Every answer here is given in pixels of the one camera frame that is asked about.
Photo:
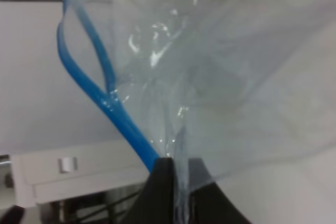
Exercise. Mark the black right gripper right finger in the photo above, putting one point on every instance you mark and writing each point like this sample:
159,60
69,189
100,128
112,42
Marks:
208,204

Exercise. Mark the white cabinet with handle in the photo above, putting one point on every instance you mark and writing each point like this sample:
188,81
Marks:
46,176

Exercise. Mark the clear blue-zip file bag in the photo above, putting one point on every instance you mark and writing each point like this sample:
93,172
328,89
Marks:
237,83

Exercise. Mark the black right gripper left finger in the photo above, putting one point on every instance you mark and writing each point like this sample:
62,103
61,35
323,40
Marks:
155,202

